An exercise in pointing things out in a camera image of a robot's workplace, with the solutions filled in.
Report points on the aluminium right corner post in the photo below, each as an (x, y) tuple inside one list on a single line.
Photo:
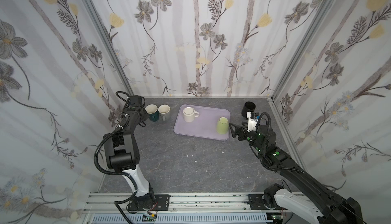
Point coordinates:
[(320, 16)]

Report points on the dark green ceramic mug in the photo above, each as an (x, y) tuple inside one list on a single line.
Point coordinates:
[(152, 111)]

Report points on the white ceramic mug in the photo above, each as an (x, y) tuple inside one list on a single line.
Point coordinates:
[(189, 114)]

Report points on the grey ceramic mug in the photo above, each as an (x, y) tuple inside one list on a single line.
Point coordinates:
[(164, 112)]

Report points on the light green ceramic mug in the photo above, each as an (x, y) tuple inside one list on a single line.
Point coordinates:
[(222, 126)]

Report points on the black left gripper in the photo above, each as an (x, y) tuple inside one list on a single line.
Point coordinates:
[(139, 114)]

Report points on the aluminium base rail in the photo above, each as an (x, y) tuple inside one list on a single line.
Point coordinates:
[(234, 202)]

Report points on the small circuit board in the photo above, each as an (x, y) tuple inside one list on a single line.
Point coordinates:
[(149, 217)]

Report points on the aluminium corner post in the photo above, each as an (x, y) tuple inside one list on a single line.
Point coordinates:
[(320, 16), (104, 36)]

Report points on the white slotted cable duct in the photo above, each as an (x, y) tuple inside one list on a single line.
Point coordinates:
[(201, 218)]

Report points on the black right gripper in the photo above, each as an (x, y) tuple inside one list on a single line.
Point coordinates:
[(239, 131)]

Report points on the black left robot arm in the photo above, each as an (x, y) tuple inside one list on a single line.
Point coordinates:
[(122, 152)]

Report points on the aluminium left corner post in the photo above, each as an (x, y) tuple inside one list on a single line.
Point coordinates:
[(104, 36)]

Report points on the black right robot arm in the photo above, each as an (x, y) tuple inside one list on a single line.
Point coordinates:
[(324, 205)]

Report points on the black ceramic mug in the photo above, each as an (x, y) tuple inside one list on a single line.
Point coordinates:
[(248, 107)]

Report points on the lavender plastic tray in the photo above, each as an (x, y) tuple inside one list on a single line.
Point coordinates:
[(203, 126)]

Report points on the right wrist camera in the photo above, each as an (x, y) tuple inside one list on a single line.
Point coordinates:
[(253, 118)]

